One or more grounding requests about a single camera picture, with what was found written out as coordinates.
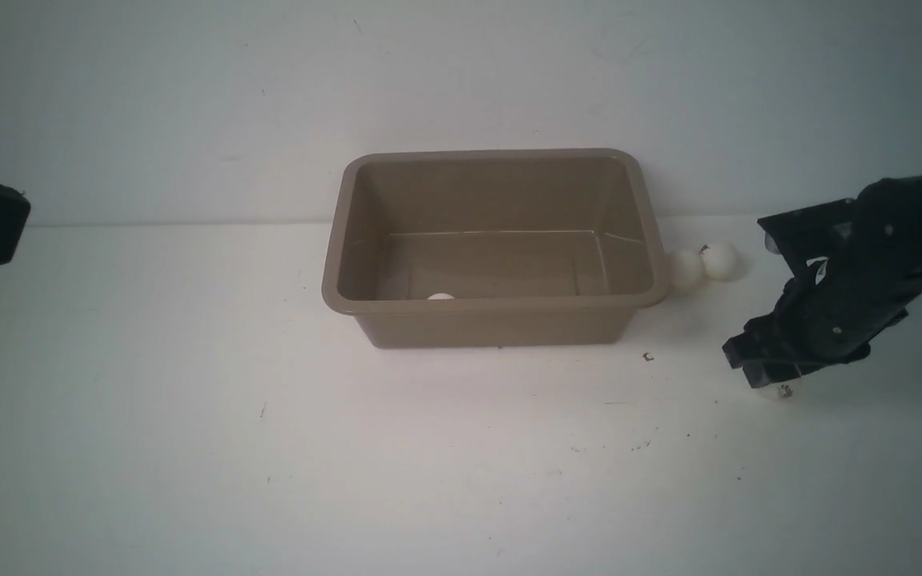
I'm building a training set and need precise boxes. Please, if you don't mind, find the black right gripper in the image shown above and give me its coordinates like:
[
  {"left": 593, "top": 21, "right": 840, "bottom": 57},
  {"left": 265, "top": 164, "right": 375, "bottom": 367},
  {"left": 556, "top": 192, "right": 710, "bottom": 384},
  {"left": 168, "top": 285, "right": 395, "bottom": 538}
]
[{"left": 722, "top": 178, "right": 922, "bottom": 390}]

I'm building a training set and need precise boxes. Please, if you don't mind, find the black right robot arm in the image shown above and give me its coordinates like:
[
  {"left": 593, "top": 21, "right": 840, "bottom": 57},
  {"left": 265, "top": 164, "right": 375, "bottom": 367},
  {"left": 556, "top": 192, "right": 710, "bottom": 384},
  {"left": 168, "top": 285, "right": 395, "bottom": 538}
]
[{"left": 722, "top": 176, "right": 922, "bottom": 389}]

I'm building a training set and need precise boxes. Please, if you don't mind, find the tan plastic storage bin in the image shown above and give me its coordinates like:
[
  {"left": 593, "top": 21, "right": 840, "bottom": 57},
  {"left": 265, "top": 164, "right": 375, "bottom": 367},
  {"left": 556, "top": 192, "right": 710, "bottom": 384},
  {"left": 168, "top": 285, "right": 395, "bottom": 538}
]
[{"left": 322, "top": 147, "right": 671, "bottom": 349}]

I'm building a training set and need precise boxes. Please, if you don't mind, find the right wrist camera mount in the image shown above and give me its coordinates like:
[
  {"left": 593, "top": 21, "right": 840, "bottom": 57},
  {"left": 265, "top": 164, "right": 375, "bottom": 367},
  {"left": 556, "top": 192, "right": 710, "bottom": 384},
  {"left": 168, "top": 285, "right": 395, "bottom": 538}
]
[{"left": 757, "top": 199, "right": 855, "bottom": 278}]

